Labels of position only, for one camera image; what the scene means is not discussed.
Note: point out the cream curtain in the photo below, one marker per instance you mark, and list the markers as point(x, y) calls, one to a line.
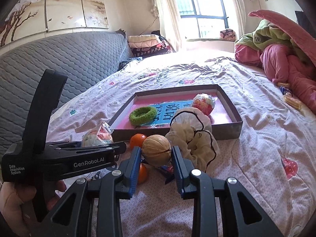
point(167, 13)
point(241, 17)

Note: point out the grey quilted headboard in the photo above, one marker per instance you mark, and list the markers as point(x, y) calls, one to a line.
point(85, 57)

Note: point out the red snack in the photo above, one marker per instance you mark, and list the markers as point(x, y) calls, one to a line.
point(204, 102)
point(98, 136)

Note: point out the pink and green quilt pile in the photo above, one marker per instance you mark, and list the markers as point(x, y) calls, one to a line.
point(284, 50)

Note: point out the blossom wall painting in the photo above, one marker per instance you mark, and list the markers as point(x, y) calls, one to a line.
point(30, 17)

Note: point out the pink strawberry print bedsheet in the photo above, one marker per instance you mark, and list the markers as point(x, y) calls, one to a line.
point(274, 157)

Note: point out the yellow wrapped snack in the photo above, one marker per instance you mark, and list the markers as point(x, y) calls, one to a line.
point(295, 103)

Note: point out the person's left hand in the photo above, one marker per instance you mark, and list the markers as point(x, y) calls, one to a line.
point(12, 197)

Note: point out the floral cushion on windowsill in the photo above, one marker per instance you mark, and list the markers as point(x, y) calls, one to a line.
point(228, 34)

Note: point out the blue Oreo cookie packet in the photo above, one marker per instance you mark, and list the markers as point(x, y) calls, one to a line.
point(168, 172)

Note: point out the cream right curtain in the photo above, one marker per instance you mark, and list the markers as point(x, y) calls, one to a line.
point(241, 17)

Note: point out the stack of folded blankets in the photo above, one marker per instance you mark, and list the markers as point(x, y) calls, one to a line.
point(149, 45)

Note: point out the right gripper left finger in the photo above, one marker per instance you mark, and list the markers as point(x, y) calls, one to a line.
point(73, 213)

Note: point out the orange tangerine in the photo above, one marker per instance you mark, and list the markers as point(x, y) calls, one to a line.
point(137, 140)
point(143, 174)

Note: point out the dark framed window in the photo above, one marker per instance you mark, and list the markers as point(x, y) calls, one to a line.
point(202, 19)

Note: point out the small blue snack packet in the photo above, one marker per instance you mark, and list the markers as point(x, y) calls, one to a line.
point(285, 88)

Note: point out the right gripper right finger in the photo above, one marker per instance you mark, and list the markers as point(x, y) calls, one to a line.
point(241, 214)

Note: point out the cream left curtain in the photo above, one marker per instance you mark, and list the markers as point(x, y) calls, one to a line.
point(167, 13)

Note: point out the tan walnut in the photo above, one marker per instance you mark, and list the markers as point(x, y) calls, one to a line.
point(156, 150)

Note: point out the dark clothing by headboard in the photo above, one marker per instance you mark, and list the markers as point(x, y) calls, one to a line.
point(130, 61)

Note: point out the cream mesh scrunchie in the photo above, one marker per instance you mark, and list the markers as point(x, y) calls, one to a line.
point(191, 131)

